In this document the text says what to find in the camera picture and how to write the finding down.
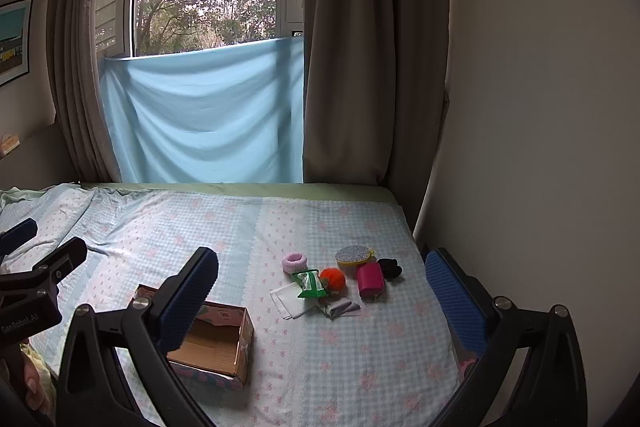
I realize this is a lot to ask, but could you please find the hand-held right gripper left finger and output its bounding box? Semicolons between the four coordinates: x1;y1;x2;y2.
56;247;221;427

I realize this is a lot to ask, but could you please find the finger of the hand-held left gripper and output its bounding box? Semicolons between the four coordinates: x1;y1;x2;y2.
0;236;89;294
0;218;40;259

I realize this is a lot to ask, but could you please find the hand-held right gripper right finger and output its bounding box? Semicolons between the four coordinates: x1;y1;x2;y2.
424;248;589;427

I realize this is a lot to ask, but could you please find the black scrunchie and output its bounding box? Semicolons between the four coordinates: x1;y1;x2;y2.
376;258;404;282

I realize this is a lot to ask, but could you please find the round silver scrubber yellow rim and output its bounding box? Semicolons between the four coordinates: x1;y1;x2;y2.
334;246;376;269

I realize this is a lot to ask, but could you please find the person's left hand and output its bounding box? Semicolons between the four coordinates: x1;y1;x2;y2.
20;354;47;411

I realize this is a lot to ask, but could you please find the pale green cloth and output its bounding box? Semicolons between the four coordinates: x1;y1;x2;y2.
0;188;53;208

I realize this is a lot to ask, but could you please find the open cardboard box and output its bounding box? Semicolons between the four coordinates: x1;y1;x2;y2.
127;285;255;389

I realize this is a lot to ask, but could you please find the beige padded headboard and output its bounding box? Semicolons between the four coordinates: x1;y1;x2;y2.
0;107;78;194

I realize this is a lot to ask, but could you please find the white folded cloth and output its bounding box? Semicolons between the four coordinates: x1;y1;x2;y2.
270;283;321;321

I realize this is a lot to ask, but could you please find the pink fluffy scrunchie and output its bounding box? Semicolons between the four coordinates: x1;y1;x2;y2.
281;252;311;276

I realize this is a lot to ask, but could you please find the grey folded cloth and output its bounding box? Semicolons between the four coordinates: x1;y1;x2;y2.
316;298;362;321

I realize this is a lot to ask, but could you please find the green snack packet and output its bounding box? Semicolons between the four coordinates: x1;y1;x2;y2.
291;269;329;300

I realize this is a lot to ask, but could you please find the orange pompom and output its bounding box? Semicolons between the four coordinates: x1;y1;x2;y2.
319;268;346;293

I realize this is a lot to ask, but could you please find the checked floral blanket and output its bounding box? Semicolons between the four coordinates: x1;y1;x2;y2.
0;184;462;427

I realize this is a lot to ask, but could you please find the green bed sheet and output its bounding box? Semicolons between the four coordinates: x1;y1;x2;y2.
77;181;402;208

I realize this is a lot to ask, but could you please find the light blue hanging cloth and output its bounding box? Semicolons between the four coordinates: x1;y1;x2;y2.
101;36;306;184

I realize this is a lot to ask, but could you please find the brown curtain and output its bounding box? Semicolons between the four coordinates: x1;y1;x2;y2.
302;0;449;230
47;0;151;184

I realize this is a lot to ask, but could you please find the framed wall picture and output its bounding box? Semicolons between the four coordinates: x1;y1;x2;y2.
0;0;35;88

